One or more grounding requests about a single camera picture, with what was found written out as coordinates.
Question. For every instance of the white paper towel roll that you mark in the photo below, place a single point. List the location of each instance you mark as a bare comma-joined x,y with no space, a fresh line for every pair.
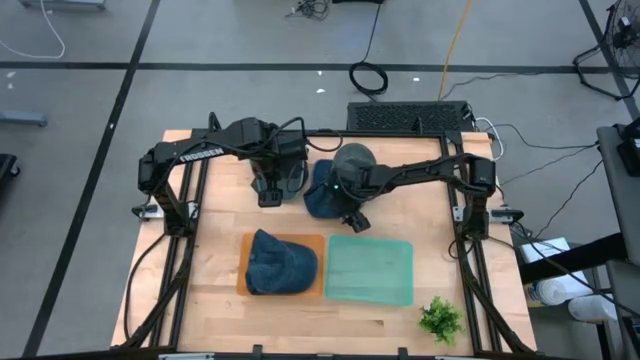
592,308
562,290

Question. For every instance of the dark grey cap pale-edged brim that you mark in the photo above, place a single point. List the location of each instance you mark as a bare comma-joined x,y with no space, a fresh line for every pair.
298,182

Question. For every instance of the silver frame bracket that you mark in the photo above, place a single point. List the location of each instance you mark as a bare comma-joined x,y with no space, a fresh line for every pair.
459,213

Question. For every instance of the grey cart base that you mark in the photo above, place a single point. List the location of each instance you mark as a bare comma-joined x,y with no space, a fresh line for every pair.
62,4

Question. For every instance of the black floor fan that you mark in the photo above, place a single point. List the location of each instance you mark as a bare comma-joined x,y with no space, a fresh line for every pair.
625,30

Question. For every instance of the grey monitor desk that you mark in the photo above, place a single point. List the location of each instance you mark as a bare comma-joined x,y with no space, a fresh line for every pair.
625,210

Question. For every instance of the black floor object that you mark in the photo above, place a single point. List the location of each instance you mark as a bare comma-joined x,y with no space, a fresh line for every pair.
7,167

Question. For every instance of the black perforated computer case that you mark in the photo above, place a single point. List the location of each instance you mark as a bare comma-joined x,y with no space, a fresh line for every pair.
400,117

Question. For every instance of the plain grey cap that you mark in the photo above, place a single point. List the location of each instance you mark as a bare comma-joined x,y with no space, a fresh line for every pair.
352,155

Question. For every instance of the black shelf rail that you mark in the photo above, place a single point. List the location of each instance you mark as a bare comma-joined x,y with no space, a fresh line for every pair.
575,258

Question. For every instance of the black table clamp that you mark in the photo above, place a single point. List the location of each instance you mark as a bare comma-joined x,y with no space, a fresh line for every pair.
402,352
257,351

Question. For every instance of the black computer monitor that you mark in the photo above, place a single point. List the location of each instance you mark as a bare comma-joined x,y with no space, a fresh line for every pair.
631,150

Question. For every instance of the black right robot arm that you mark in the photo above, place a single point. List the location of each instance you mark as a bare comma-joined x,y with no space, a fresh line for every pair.
425,170

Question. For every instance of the small green artificial plant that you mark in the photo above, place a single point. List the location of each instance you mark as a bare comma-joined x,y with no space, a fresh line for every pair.
441,320

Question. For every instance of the grey metal floor bar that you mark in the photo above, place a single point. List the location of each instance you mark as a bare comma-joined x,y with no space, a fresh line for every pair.
22,118

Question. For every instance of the green cutting board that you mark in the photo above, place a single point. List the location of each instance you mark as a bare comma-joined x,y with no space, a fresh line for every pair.
370,270

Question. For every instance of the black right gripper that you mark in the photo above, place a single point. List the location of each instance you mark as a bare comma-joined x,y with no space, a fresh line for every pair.
350,192

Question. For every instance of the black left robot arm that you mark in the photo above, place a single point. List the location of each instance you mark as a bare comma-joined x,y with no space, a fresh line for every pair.
200,150

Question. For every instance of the white cardboard box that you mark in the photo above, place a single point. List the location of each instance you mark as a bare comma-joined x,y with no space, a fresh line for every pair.
545,248

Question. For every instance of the orange cutting board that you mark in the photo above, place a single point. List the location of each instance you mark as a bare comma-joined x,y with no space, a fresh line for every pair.
305,239

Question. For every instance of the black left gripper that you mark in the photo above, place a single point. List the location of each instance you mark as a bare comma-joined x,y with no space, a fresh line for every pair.
270,174

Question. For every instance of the black aluminium rig frame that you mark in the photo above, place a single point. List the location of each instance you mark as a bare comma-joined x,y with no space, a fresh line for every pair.
390,134

